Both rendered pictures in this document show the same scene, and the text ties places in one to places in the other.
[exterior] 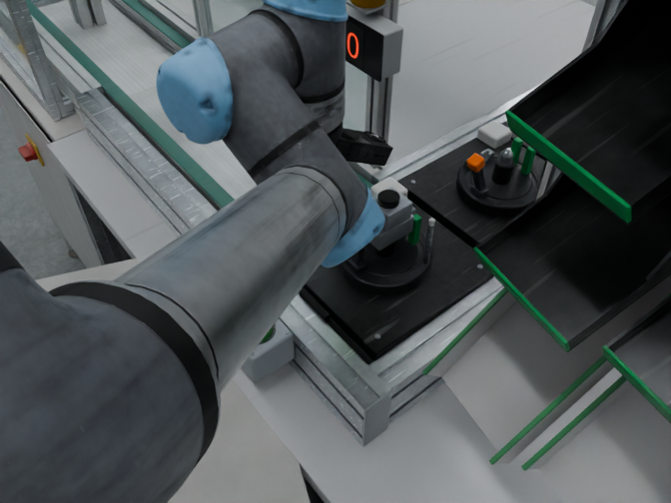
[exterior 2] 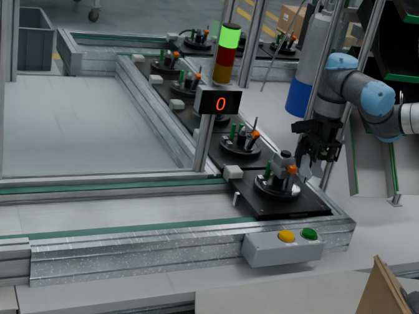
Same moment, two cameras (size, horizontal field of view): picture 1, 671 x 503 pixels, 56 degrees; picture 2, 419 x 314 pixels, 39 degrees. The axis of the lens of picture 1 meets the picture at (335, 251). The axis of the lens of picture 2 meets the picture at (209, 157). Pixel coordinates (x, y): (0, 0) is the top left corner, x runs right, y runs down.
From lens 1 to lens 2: 1.59 m
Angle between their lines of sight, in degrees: 64
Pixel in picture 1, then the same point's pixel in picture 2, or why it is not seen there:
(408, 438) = not seen: hidden behind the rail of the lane
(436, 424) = not seen: hidden behind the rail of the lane
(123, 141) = (118, 242)
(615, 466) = (401, 173)
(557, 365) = (373, 160)
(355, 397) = (350, 223)
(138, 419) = not seen: outside the picture
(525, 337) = (359, 161)
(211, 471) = (354, 296)
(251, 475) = (356, 285)
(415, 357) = (332, 204)
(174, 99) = (385, 101)
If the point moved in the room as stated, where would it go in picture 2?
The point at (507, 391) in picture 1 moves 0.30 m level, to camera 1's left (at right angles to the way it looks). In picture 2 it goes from (370, 179) to (366, 229)
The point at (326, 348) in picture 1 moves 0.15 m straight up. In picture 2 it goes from (323, 222) to (338, 175)
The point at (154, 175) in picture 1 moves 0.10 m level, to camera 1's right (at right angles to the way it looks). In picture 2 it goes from (167, 238) to (179, 218)
